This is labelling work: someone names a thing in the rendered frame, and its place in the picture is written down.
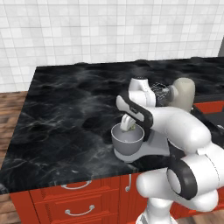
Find red cupboard door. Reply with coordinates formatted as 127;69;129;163
171;186;224;221
118;172;149;224

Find grey and beige stand mixer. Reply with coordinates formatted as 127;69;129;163
113;77;196;164

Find silver cupboard door handle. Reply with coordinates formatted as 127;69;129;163
124;173;132;193

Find wire whisk attachment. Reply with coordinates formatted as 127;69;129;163
150;82;172;102

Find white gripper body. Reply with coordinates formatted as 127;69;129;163
120;113;137;132

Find silver curved drawer handle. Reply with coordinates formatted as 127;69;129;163
64;204;96;217
60;180;93;191

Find red cupboard run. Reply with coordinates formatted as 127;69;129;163
193;100;224;115

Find grey mixer bowl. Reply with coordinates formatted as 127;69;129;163
110;122;145;157

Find red drawer front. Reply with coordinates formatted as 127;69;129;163
43;193;121;224
29;176;121;205

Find dark grey appliance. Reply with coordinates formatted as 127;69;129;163
217;37;224;58

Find red cupboard side panel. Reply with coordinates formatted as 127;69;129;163
10;190;33;224

